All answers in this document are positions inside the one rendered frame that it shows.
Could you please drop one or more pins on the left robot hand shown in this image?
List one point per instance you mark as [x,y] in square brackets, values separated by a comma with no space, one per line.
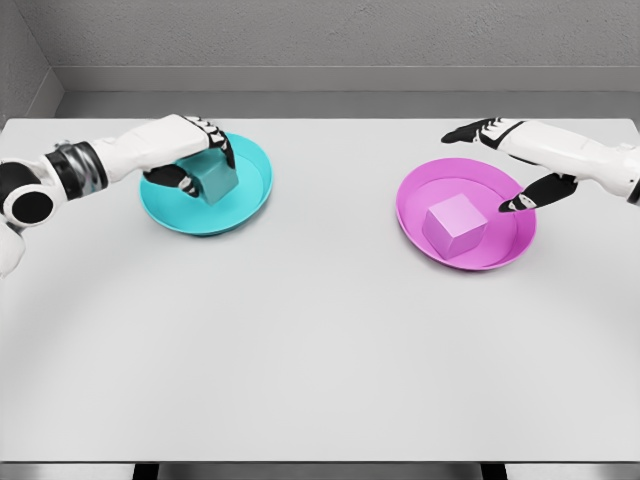
[172,140]

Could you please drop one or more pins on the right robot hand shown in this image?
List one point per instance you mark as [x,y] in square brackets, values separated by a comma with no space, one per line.
[525,137]

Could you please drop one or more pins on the teal block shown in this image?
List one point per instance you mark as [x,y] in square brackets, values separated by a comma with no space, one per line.
[216,183]

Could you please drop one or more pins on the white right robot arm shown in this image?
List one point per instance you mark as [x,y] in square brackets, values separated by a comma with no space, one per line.
[602,162]

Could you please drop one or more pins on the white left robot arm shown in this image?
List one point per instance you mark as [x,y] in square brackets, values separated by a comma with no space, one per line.
[60,172]

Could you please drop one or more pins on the teal plate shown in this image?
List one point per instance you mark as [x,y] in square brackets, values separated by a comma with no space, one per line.
[245,200]

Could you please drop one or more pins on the pink plate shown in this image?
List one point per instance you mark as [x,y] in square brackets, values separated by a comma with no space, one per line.
[425,190]

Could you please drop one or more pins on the pink block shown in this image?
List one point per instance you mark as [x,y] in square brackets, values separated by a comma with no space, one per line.
[454,226]

